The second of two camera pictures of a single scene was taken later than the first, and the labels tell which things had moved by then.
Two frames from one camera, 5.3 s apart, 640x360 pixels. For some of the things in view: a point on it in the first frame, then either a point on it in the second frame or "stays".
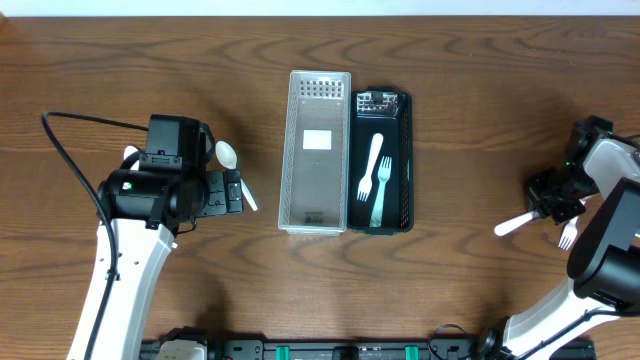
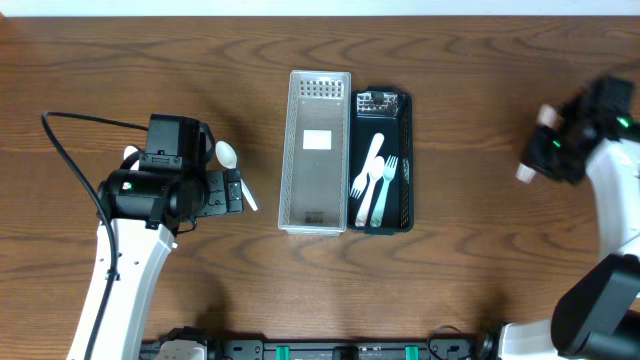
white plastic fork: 570,232 -> 547,116
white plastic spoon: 227,155 stays
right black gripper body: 550,205 -> 542,148
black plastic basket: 381,161 stays
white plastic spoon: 129,150 stays
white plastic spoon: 511,224 -> 376,168
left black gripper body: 233,191 stays
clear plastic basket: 315,165 stays
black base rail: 367,350 stays
